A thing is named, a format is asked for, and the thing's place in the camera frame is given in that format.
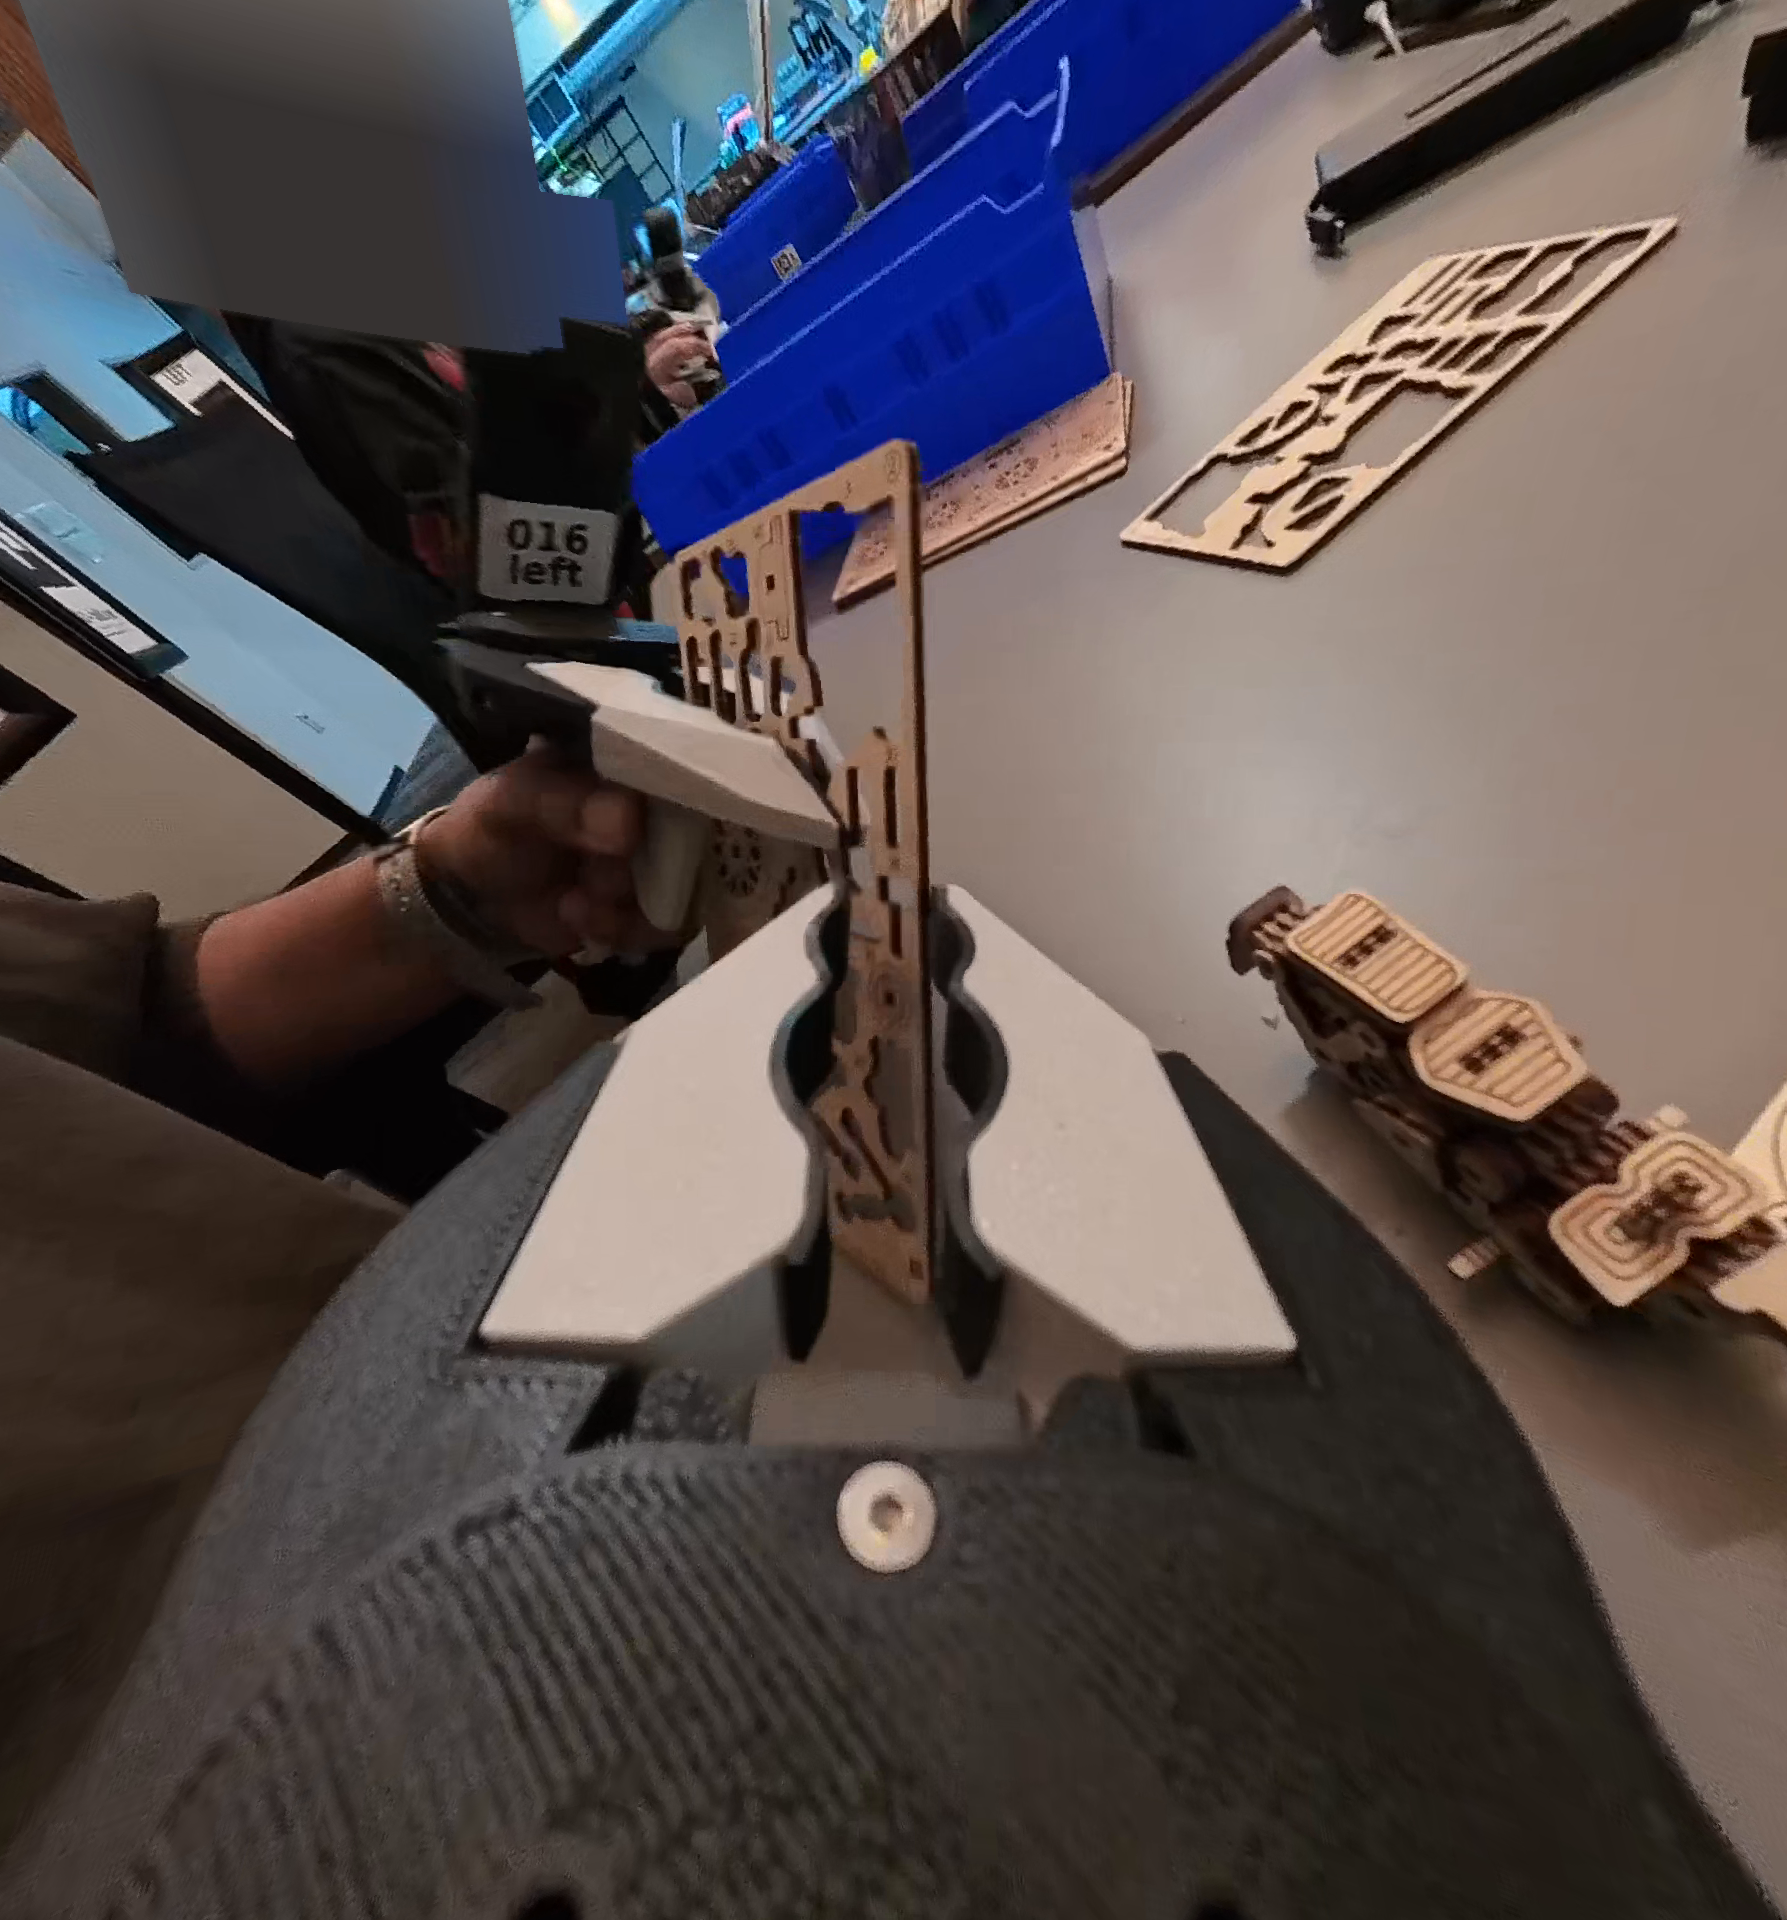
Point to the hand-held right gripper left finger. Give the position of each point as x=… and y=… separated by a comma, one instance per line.
x=653, y=1185

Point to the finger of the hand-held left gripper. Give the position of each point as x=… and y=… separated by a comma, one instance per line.
x=685, y=758

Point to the long black power brick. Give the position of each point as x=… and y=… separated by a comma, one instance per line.
x=1433, y=143

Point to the wooden puzzle model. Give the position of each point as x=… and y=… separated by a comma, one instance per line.
x=1433, y=1049

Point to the person's left hand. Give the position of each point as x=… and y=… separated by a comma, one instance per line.
x=533, y=854

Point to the punched-out wooden puzzle sheet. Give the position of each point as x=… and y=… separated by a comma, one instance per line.
x=1179, y=524

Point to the person's left forearm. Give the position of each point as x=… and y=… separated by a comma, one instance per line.
x=279, y=975

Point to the brown wooden sheet stack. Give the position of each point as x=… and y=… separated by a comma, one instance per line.
x=1043, y=456

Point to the wooden puzzle sheet with gears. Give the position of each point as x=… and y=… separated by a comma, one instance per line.
x=917, y=675

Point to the blue plastic bin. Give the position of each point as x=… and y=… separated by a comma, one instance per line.
x=894, y=361
x=1132, y=90

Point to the silver mesh wristwatch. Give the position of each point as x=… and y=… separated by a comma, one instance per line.
x=412, y=900

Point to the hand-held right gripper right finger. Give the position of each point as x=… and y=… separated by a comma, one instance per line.
x=1118, y=1199

